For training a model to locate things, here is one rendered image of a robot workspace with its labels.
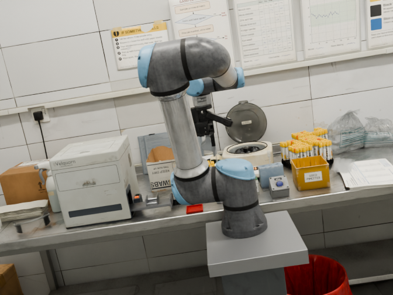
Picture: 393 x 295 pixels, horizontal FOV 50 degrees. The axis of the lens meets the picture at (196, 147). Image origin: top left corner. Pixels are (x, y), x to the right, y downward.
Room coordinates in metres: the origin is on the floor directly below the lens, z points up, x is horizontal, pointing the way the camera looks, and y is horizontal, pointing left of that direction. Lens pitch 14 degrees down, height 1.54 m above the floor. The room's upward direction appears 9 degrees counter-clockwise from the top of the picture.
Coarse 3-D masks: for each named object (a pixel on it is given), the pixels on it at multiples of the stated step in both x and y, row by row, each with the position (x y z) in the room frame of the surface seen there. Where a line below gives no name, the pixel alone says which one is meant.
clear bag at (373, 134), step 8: (368, 120) 2.09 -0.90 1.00; (376, 120) 2.06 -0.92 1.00; (384, 120) 2.05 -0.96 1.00; (368, 128) 2.06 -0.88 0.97; (376, 128) 2.03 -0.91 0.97; (384, 128) 2.02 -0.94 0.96; (392, 128) 2.02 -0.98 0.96; (368, 136) 2.04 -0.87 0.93; (376, 136) 2.01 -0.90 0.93; (384, 136) 2.00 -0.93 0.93; (392, 136) 1.99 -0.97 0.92; (368, 144) 2.02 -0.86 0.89; (376, 144) 2.02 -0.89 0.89; (384, 144) 2.00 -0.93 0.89; (392, 144) 1.98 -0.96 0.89
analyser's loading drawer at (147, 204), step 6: (150, 198) 1.67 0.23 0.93; (156, 198) 1.62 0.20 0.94; (168, 198) 1.67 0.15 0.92; (132, 204) 1.67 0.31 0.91; (138, 204) 1.66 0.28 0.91; (144, 204) 1.64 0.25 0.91; (150, 204) 1.62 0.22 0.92; (156, 204) 1.62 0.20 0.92; (162, 204) 1.61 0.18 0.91; (168, 204) 1.61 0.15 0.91; (132, 210) 1.62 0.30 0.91; (138, 210) 1.62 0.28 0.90
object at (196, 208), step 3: (198, 204) 1.63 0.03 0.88; (201, 204) 1.63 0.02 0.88; (189, 207) 1.63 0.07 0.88; (192, 207) 1.62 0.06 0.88; (195, 207) 1.62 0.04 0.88; (198, 207) 1.61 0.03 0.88; (201, 207) 1.61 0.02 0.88; (186, 210) 1.59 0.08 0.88; (189, 210) 1.59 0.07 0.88; (192, 210) 1.59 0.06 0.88; (195, 210) 1.58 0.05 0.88; (198, 210) 1.57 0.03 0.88; (201, 210) 1.56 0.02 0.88; (186, 213) 1.57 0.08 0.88; (189, 213) 1.57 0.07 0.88
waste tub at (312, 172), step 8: (296, 160) 1.73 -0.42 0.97; (304, 160) 1.73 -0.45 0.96; (312, 160) 1.73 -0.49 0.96; (320, 160) 1.72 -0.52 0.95; (296, 168) 1.61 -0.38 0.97; (304, 168) 1.60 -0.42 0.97; (312, 168) 1.60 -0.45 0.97; (320, 168) 1.60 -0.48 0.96; (328, 168) 1.60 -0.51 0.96; (296, 176) 1.63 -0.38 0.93; (304, 176) 1.61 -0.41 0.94; (312, 176) 1.60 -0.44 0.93; (320, 176) 1.60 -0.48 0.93; (328, 176) 1.60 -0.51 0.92; (296, 184) 1.65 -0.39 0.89; (304, 184) 1.61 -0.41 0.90; (312, 184) 1.60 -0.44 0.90; (320, 184) 1.60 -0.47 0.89; (328, 184) 1.60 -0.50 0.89
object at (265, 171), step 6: (258, 168) 1.70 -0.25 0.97; (264, 168) 1.69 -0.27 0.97; (270, 168) 1.69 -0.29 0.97; (276, 168) 1.69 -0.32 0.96; (282, 168) 1.68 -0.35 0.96; (264, 174) 1.69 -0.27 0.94; (270, 174) 1.69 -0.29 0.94; (276, 174) 1.69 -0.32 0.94; (282, 174) 1.68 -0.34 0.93; (264, 180) 1.69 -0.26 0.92; (264, 186) 1.69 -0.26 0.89
